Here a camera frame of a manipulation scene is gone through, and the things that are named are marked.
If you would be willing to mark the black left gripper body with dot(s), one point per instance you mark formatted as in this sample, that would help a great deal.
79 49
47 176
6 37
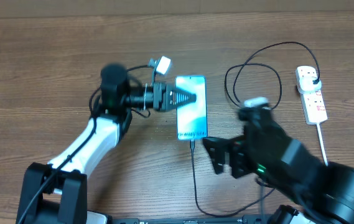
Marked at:
158 86

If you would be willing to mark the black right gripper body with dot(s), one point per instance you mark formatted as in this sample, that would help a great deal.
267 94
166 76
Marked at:
243 161

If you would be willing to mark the Samsung Galaxy smartphone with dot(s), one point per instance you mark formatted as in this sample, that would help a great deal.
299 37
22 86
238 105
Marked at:
192 118

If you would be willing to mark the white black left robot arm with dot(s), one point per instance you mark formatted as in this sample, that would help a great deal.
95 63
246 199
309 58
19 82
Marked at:
56 192

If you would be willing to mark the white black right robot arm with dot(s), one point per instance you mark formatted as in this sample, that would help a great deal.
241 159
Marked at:
325 191

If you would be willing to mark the white charger plug adapter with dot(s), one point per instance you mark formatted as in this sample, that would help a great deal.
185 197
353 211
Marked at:
306 85

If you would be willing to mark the white power strip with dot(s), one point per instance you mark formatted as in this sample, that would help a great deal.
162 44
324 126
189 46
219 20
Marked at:
313 103

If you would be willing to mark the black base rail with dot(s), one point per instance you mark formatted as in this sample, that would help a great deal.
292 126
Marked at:
245 219

